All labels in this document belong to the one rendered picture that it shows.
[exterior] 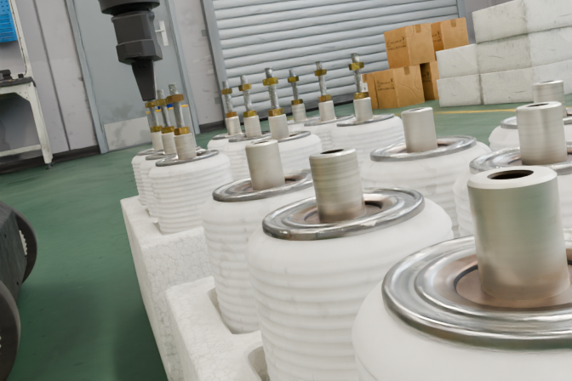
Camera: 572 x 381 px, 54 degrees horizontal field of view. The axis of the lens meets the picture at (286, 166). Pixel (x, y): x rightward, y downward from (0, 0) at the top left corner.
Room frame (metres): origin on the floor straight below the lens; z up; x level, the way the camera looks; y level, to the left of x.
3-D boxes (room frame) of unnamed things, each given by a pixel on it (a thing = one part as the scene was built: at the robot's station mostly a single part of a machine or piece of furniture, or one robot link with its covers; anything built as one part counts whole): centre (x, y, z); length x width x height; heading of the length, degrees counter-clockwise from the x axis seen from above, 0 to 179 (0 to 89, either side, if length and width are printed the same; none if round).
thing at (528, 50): (3.23, -1.47, 0.27); 0.39 x 0.39 x 0.18; 21
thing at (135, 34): (0.89, 0.18, 0.45); 0.13 x 0.10 x 0.12; 5
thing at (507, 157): (0.29, -0.13, 0.25); 0.08 x 0.08 x 0.01
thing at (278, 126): (0.70, 0.00, 0.26); 0.02 x 0.02 x 0.03
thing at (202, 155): (0.66, 0.11, 0.25); 0.08 x 0.08 x 0.01
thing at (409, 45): (4.57, -1.14, 0.45); 0.30 x 0.24 x 0.30; 22
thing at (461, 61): (3.61, -1.34, 0.27); 0.39 x 0.39 x 0.18; 23
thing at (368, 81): (4.83, -0.93, 0.15); 0.30 x 0.24 x 0.30; 109
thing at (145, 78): (0.87, 0.19, 0.36); 0.03 x 0.02 x 0.06; 95
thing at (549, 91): (0.44, -0.21, 0.26); 0.02 x 0.02 x 0.03
